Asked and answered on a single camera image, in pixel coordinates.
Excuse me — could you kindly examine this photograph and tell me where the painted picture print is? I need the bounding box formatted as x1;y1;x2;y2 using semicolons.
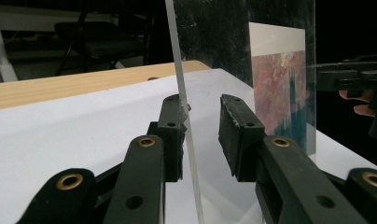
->
248;21;317;155

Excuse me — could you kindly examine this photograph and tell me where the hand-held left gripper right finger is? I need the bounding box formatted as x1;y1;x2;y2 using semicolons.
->
217;93;369;224

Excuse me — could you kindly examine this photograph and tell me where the white stand pole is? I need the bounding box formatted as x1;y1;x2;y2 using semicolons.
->
0;7;20;83

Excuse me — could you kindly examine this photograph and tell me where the black chair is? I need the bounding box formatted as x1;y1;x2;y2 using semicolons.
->
53;11;155;77

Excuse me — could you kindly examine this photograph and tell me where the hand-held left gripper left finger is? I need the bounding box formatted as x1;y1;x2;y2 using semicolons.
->
103;93;191;224

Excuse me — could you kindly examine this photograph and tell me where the wooden table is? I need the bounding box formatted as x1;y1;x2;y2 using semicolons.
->
0;60;212;112

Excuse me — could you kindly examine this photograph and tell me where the white table mat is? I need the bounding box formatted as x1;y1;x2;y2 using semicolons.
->
0;68;377;224

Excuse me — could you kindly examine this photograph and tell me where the clear acrylic photo frame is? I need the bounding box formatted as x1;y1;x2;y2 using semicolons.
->
163;0;317;224

